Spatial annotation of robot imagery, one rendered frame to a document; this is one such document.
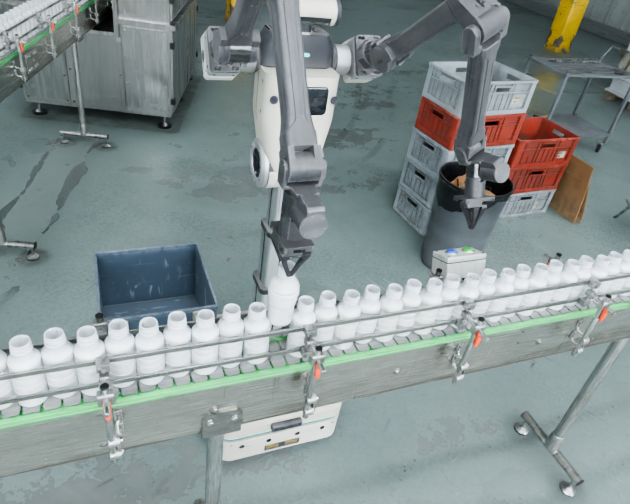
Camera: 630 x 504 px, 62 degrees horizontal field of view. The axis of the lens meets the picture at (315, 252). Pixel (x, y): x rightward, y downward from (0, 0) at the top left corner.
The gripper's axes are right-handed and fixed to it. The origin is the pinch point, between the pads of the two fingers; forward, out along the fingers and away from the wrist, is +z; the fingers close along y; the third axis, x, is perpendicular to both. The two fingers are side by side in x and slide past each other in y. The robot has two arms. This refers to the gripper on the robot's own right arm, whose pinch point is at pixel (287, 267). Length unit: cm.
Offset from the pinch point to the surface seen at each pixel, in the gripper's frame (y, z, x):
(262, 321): 2.3, 12.9, -5.1
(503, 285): 2, 14, 64
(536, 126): -224, 70, 296
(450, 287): 1.4, 12.0, 46.1
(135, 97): -368, 103, -1
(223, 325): 0.8, 13.8, -13.6
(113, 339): 1.2, 12.6, -36.5
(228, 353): 2.7, 21.0, -12.6
